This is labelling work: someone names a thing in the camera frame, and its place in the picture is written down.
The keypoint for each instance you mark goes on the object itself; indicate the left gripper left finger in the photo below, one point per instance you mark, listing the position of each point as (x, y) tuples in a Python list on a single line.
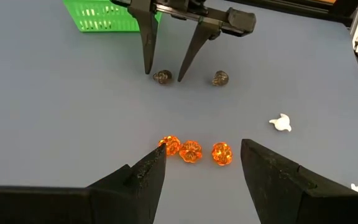
[(120, 202)]

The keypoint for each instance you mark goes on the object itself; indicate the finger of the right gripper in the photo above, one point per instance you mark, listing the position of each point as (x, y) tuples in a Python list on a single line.
[(149, 37), (199, 40)]

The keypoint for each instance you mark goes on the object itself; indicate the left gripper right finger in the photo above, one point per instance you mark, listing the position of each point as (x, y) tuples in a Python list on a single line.
[(291, 199)]

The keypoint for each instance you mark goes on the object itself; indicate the dark translucent skull figure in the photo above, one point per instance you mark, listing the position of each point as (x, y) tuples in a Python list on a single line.
[(220, 78), (162, 77)]

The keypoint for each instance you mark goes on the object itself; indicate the orange translucent pumpkin figure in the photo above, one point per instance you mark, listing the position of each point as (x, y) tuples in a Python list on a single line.
[(222, 154), (172, 144), (190, 151)]

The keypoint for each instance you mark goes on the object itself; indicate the green plastic basket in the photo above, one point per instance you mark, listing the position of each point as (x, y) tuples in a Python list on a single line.
[(104, 15)]

